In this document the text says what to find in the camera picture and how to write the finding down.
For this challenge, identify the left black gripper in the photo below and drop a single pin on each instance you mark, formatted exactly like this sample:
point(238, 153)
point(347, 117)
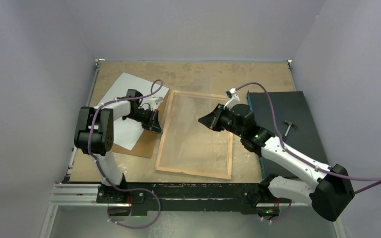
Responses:
point(153, 125)

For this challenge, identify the printed photo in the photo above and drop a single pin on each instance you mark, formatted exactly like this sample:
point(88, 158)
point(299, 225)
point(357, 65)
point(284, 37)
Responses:
point(127, 132)

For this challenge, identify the wooden picture frame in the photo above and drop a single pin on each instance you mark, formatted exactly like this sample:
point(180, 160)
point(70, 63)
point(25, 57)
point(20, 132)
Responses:
point(161, 148)

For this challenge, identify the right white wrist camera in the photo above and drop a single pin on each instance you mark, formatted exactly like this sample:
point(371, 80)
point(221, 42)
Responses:
point(233, 98)

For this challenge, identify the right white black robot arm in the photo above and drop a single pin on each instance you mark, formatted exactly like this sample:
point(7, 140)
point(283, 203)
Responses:
point(327, 189)

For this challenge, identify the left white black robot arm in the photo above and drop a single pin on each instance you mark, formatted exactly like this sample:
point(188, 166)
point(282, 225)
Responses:
point(94, 133)

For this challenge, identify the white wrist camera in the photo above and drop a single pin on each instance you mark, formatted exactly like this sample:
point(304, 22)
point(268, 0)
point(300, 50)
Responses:
point(154, 102)
point(233, 98)

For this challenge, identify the aluminium frame rails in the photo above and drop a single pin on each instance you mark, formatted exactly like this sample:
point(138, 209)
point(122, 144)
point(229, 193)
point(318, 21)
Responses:
point(198, 87)

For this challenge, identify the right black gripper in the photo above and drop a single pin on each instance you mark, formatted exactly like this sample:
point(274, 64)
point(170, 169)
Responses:
point(212, 120)

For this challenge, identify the brown backing board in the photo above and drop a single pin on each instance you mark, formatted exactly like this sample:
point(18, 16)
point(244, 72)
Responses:
point(145, 144)

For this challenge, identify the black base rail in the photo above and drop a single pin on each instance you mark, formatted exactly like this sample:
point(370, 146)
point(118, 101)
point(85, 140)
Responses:
point(142, 197)

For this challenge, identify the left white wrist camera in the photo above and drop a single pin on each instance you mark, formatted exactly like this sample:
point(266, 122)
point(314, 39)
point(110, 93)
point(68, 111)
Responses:
point(154, 102)

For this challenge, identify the small hammer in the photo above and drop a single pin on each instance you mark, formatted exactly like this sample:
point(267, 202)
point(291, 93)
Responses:
point(290, 125)

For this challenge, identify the dark blue book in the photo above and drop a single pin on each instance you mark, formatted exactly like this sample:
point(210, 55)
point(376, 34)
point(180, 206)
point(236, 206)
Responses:
point(291, 106)

